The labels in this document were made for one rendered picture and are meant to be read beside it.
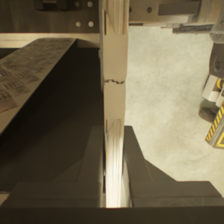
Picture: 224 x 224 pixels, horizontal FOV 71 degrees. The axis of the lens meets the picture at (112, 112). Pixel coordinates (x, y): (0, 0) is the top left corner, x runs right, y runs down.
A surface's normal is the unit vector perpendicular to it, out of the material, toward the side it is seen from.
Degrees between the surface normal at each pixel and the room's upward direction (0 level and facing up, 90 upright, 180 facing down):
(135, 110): 0
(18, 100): 80
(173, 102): 0
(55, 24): 0
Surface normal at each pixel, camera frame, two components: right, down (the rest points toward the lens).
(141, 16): 0.01, 0.44
